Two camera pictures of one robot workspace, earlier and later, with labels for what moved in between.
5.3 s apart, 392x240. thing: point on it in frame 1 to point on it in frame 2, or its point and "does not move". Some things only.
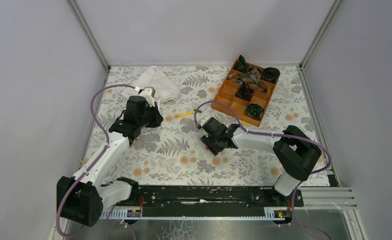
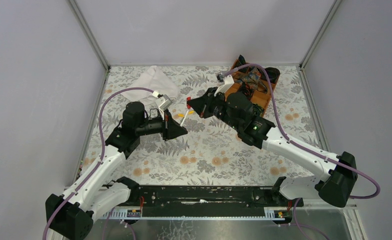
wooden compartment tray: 246,90 does not move
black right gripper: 212,144 to 208,105
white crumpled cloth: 165,89 does not move
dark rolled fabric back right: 270,74 does not move
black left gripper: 154,117 to 165,127
